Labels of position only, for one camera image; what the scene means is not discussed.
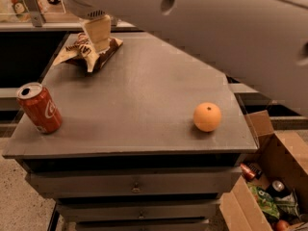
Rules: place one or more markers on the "snack package top left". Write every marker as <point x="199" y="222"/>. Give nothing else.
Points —
<point x="14" y="11"/>

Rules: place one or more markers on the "red apple in box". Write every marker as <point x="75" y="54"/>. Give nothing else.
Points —
<point x="281" y="225"/>

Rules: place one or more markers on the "dark can in box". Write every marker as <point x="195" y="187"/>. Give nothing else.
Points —
<point x="276" y="189"/>

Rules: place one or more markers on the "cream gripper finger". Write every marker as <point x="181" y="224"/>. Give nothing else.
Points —
<point x="98" y="32"/>

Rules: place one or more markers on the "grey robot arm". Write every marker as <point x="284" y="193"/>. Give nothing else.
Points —
<point x="261" y="43"/>

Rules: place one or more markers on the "brown chip bag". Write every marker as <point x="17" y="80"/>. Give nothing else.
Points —
<point x="81" y="52"/>

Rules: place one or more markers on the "red can in box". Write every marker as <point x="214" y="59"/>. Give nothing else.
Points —
<point x="248" y="172"/>

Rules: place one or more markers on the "metal bracket post left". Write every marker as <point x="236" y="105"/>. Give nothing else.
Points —
<point x="35" y="12"/>

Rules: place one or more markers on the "orange fruit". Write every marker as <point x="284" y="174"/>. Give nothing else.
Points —
<point x="207" y="117"/>

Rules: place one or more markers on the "cardboard box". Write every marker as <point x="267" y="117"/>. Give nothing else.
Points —
<point x="281" y="155"/>

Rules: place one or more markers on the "green snack bag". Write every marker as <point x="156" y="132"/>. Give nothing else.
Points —
<point x="265" y="202"/>

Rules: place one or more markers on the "red soda can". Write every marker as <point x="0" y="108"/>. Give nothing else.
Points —
<point x="38" y="105"/>

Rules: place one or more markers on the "grey drawer cabinet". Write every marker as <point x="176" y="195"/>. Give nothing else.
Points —
<point x="128" y="156"/>

